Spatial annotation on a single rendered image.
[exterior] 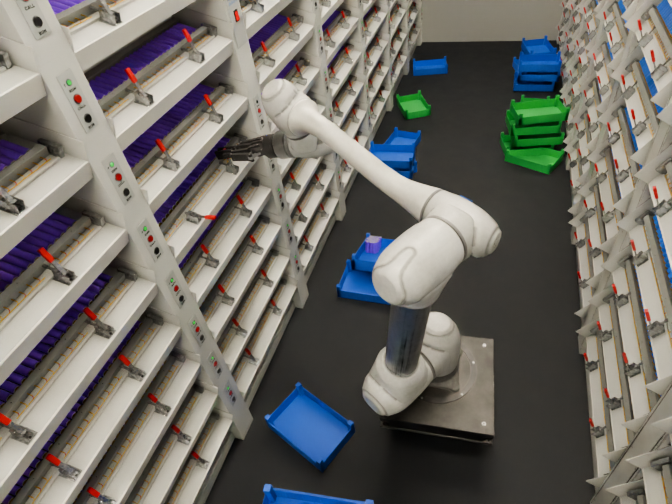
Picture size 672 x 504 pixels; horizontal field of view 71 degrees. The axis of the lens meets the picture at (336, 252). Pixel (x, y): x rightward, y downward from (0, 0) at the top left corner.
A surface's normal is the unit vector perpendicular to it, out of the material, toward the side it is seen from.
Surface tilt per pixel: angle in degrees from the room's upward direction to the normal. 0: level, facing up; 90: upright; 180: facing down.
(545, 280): 0
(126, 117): 18
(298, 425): 0
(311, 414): 0
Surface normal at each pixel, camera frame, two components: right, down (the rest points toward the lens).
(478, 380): -0.12, -0.71
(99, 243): 0.18, -0.66
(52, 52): 0.95, 0.11
